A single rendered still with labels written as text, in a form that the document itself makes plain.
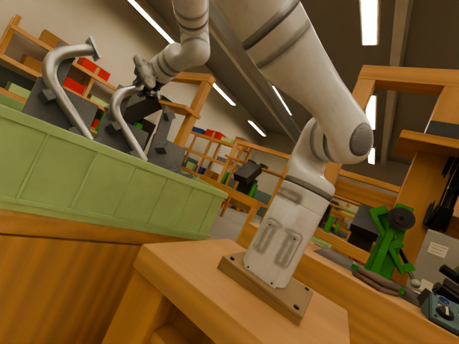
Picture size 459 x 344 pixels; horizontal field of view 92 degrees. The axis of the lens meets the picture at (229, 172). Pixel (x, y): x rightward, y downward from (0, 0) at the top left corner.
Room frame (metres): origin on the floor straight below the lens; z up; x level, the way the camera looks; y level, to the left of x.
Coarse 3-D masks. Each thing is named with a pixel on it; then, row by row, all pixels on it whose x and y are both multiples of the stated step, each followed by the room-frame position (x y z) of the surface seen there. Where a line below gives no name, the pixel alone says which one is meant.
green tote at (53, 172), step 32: (0, 96) 0.63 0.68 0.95; (0, 128) 0.37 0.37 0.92; (32, 128) 0.39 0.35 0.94; (0, 160) 0.38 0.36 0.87; (32, 160) 0.40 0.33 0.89; (64, 160) 0.43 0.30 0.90; (96, 160) 0.47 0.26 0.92; (128, 160) 0.50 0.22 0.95; (0, 192) 0.39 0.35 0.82; (32, 192) 0.42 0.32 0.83; (64, 192) 0.45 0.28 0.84; (96, 192) 0.48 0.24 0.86; (128, 192) 0.53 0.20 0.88; (160, 192) 0.58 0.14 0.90; (192, 192) 0.63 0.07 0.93; (224, 192) 0.71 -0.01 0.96; (128, 224) 0.55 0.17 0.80; (160, 224) 0.60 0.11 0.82; (192, 224) 0.67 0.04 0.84
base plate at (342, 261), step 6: (318, 252) 0.79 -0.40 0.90; (324, 252) 0.87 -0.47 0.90; (330, 252) 0.95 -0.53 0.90; (336, 252) 1.07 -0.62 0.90; (330, 258) 0.77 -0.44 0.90; (336, 258) 0.84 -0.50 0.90; (342, 258) 0.93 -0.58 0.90; (348, 258) 1.04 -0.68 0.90; (342, 264) 0.75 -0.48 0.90; (348, 264) 0.82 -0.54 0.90; (354, 270) 0.74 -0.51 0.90; (408, 294) 0.75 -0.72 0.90; (414, 294) 0.81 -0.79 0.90; (408, 300) 0.63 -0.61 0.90; (414, 300) 0.67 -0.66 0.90; (420, 306) 0.61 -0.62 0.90
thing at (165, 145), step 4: (164, 144) 0.81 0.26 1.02; (168, 144) 0.82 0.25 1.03; (156, 148) 0.79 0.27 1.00; (160, 148) 0.78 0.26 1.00; (164, 148) 0.77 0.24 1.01; (168, 148) 0.78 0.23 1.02; (160, 152) 0.79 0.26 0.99; (164, 152) 0.78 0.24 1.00; (168, 152) 0.78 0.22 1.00; (176, 164) 0.87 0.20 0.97; (172, 168) 0.85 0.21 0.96; (176, 168) 0.86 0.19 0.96; (176, 172) 0.81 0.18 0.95; (180, 172) 0.83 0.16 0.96
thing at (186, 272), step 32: (160, 256) 0.35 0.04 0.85; (192, 256) 0.40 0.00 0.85; (160, 288) 0.33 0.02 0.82; (192, 288) 0.31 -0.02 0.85; (224, 288) 0.34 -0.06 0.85; (192, 320) 0.30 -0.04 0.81; (224, 320) 0.28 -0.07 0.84; (256, 320) 0.29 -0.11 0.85; (288, 320) 0.33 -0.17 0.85; (320, 320) 0.37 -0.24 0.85
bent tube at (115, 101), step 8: (120, 88) 0.71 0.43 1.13; (128, 88) 0.72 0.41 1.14; (136, 88) 0.74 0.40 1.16; (112, 96) 0.69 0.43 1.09; (120, 96) 0.70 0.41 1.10; (144, 96) 0.79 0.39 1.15; (112, 104) 0.68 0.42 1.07; (112, 112) 0.68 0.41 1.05; (120, 112) 0.70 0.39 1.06; (120, 120) 0.69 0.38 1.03; (128, 128) 0.71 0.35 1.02; (128, 136) 0.71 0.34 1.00; (128, 144) 0.72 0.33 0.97; (136, 144) 0.72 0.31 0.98; (144, 160) 0.74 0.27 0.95
